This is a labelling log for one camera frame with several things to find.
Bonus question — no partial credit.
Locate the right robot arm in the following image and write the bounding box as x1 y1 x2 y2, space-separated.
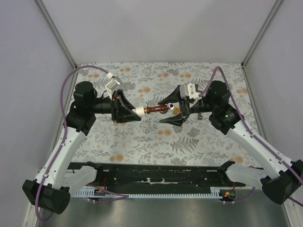
158 80 303 204

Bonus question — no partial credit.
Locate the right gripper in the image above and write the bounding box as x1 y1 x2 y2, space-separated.
158 85 216 127

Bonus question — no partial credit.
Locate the white pipe elbow fitting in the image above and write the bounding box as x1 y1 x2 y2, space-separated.
132 106 145 117

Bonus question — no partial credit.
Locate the right aluminium frame post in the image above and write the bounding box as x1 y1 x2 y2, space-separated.
241 0 284 69

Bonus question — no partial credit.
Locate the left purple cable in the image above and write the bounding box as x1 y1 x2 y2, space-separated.
35 65 130 222

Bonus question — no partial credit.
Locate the purple cable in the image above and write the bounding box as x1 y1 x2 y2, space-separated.
35 65 130 222
200 66 303 208

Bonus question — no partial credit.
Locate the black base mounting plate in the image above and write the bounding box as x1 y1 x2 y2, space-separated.
68 162 247 195

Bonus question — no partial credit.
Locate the left aluminium frame post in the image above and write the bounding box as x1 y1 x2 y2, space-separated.
34 0 78 69

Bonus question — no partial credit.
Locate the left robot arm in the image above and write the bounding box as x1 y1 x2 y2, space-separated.
22 81 146 215

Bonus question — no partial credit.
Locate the brown faucet with chrome cap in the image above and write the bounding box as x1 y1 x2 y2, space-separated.
143 103 174 114

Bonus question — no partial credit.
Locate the yellow faucet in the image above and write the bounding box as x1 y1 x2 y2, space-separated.
173 108 182 115

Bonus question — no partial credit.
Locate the white slotted cable duct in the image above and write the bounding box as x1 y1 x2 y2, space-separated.
72 187 223 199

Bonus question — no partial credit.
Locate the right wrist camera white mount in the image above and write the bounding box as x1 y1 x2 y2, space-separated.
179 83 202 100

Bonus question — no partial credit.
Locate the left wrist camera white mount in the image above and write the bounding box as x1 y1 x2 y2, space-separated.
105 72 122 97

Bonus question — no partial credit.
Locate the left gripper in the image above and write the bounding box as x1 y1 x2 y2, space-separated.
89 89 141 123

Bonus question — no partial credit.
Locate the floral patterned table mat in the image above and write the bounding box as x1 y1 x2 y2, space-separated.
72 62 258 166

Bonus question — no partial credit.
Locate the grey metal faucet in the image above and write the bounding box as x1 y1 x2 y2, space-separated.
198 113 203 120

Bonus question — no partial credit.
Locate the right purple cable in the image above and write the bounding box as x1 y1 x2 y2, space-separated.
200 66 303 208

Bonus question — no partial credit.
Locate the aluminium frame post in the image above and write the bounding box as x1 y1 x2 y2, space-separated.
34 0 78 69
241 0 284 69

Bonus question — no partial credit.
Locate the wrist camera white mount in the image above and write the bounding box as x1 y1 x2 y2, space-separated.
179 83 202 100
105 72 122 97

